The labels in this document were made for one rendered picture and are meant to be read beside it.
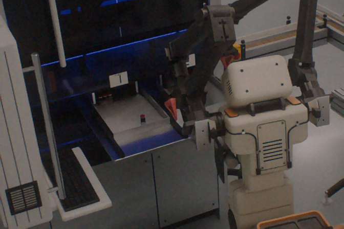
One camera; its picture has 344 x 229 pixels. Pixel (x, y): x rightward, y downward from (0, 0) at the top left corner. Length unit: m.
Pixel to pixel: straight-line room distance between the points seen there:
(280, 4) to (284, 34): 2.99
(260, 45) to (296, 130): 1.20
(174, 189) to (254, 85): 1.33
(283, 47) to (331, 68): 1.80
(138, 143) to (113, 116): 0.26
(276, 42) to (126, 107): 0.90
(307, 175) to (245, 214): 1.61
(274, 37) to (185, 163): 0.80
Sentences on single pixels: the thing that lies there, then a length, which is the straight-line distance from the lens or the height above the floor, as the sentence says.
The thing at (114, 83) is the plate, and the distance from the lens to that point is 2.93.
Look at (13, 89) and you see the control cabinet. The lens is 2.20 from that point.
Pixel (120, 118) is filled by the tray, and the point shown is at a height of 0.88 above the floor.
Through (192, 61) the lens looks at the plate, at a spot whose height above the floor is 1.01.
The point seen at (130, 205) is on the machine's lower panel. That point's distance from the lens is 3.32.
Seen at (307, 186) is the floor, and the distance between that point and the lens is 3.90.
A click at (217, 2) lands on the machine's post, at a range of 3.00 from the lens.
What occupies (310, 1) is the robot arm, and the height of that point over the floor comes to 1.49.
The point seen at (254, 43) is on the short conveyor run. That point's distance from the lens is 3.39.
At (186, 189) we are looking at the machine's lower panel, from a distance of 3.41.
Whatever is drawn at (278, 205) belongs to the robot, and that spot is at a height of 0.82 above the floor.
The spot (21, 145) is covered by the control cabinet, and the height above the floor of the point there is 1.16.
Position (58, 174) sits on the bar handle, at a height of 1.00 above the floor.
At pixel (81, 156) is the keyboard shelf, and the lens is 2.82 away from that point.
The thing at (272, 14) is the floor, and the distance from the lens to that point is 6.18.
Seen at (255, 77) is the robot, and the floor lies 1.35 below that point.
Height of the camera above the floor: 2.37
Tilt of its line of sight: 30 degrees down
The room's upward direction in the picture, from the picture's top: 5 degrees counter-clockwise
